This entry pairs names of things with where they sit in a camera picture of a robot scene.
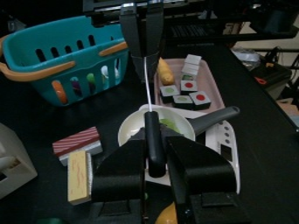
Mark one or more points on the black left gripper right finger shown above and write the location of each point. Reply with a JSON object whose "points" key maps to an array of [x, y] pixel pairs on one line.
{"points": [[201, 172]]}

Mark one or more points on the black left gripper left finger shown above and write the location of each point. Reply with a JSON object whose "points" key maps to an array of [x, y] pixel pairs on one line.
{"points": [[118, 172]]}

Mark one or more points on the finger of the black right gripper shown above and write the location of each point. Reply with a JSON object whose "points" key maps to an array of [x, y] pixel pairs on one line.
{"points": [[132, 38], [154, 38]]}

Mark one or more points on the green toy starfruit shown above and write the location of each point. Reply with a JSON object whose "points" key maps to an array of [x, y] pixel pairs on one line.
{"points": [[170, 124]]}

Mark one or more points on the yellow egg nigiri toy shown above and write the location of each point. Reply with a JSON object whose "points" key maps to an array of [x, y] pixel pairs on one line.
{"points": [[77, 178]]}

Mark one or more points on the white toy sushi block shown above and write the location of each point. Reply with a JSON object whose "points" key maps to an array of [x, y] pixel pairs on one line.
{"points": [[192, 59], [189, 70]]}

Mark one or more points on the yellow toy corn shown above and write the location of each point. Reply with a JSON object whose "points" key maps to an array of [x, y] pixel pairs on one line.
{"points": [[165, 73]]}

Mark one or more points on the white toy food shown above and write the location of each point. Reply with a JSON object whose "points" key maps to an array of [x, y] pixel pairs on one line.
{"points": [[104, 76]]}

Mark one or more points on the red striped nigiri toy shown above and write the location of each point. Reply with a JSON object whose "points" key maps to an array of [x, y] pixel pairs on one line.
{"points": [[76, 141]]}

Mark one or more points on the yellow toy fruit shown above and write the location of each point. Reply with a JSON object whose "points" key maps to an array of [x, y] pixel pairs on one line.
{"points": [[168, 215]]}

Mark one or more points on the green toy food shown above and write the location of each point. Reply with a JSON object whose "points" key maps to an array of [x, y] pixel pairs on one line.
{"points": [[90, 81]]}

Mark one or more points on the sushi roll red centre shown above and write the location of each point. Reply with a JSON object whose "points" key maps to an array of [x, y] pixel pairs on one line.
{"points": [[188, 86], [200, 99]]}

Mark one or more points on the sushi roll green centre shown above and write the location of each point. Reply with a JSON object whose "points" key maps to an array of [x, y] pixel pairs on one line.
{"points": [[169, 92], [181, 100]]}

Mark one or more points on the pink plastic tray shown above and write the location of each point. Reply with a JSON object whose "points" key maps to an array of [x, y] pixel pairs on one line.
{"points": [[212, 84]]}

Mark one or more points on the purple toy food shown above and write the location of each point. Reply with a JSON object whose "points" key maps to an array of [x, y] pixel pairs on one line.
{"points": [[76, 87]]}

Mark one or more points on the grey bundle of gear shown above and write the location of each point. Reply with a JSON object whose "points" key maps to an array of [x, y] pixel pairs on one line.
{"points": [[245, 57]]}

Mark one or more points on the orange toy food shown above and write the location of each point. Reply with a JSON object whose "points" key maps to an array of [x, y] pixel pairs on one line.
{"points": [[58, 92]]}

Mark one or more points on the white toy appliance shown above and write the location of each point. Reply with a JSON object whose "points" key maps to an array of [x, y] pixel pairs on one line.
{"points": [[13, 166]]}

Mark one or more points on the dark teal chair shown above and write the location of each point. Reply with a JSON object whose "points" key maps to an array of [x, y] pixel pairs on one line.
{"points": [[277, 19]]}

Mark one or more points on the black box orange mark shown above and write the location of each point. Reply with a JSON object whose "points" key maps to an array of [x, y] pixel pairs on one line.
{"points": [[269, 77]]}

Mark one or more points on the black frame rail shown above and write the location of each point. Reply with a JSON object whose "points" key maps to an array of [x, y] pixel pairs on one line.
{"points": [[233, 37]]}

